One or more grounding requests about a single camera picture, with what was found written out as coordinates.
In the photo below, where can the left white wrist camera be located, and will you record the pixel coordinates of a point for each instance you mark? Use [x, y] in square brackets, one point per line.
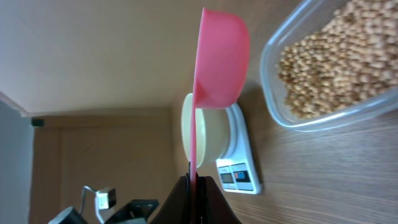
[104, 202]

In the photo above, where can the white round bowl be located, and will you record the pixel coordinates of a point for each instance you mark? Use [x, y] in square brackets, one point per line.
[212, 132]

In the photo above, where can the pink plastic measuring scoop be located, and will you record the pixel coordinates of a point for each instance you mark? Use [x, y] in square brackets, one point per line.
[221, 65]

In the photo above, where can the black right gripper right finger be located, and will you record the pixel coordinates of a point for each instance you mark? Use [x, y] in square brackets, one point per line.
[212, 207]

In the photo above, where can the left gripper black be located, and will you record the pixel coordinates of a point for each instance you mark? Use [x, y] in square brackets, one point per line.
[135, 212]

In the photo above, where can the yellow soybeans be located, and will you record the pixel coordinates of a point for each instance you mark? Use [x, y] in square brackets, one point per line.
[351, 59]

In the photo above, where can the clear plastic container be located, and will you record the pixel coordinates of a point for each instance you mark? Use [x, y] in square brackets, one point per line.
[307, 18]

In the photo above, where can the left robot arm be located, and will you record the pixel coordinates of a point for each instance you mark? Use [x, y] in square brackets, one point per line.
[68, 216]

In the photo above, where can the white digital kitchen scale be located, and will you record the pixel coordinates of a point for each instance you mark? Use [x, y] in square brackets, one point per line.
[236, 168]

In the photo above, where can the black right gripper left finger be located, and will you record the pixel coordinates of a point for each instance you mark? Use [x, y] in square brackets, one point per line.
[176, 208]

